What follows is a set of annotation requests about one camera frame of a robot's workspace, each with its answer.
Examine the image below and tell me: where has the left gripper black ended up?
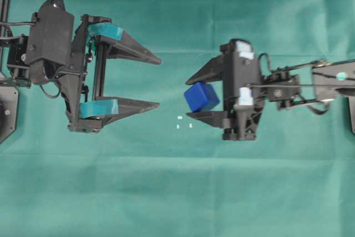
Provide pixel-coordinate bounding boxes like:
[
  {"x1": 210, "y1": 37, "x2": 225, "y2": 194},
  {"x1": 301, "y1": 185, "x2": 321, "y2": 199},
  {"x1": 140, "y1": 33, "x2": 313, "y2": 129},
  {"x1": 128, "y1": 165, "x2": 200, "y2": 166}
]
[{"x1": 59, "y1": 14, "x2": 162, "y2": 133}]

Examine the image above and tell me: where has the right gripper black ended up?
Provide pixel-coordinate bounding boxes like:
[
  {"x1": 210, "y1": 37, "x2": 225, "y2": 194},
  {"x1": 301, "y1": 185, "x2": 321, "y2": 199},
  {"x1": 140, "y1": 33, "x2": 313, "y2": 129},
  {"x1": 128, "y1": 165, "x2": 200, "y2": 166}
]
[{"x1": 185, "y1": 39, "x2": 265, "y2": 140}]

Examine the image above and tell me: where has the blue cube block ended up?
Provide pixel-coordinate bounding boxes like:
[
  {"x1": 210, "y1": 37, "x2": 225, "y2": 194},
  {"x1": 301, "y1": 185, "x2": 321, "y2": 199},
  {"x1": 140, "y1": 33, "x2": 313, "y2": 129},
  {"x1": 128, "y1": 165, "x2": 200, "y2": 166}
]
[{"x1": 184, "y1": 82, "x2": 220, "y2": 112}]

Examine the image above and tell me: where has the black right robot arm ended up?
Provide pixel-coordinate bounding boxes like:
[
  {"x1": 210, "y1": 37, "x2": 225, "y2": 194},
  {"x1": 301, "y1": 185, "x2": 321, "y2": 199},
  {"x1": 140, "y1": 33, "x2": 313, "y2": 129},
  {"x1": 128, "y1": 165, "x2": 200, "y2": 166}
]
[{"x1": 184, "y1": 39, "x2": 354, "y2": 141}]

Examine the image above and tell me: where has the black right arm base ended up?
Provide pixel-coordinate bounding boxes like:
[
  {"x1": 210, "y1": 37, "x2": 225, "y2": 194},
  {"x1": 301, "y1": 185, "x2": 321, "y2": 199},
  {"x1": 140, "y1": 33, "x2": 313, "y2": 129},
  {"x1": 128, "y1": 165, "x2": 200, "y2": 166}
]
[{"x1": 346, "y1": 96, "x2": 355, "y2": 134}]

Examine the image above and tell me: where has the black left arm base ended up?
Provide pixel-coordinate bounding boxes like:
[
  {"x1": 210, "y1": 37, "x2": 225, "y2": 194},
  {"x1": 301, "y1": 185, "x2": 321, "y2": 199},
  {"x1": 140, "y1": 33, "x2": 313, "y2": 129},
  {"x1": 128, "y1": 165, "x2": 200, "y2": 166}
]
[{"x1": 1, "y1": 87, "x2": 19, "y2": 143}]

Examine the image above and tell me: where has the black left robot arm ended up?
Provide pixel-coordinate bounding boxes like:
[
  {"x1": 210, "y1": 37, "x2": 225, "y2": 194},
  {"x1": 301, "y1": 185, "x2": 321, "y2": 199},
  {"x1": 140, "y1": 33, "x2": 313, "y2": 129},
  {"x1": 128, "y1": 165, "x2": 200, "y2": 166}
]
[{"x1": 1, "y1": 7, "x2": 161, "y2": 133}]

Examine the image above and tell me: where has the green table cloth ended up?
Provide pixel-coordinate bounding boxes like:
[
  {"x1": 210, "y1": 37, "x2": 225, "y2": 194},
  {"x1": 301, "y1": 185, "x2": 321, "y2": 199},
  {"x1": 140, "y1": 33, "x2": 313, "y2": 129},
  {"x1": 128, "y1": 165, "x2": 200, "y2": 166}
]
[{"x1": 1, "y1": 0, "x2": 354, "y2": 236}]

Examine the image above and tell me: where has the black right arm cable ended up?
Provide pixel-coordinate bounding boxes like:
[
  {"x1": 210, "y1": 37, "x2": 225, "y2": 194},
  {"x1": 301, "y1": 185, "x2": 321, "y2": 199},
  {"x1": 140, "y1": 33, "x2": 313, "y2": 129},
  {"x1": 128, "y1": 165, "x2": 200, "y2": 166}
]
[{"x1": 245, "y1": 83, "x2": 355, "y2": 88}]

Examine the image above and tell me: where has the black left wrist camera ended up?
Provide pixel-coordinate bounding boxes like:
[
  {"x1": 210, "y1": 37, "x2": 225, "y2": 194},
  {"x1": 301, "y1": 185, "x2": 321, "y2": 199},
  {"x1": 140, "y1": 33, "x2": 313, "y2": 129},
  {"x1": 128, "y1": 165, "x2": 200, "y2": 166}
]
[{"x1": 26, "y1": 0, "x2": 74, "y2": 85}]

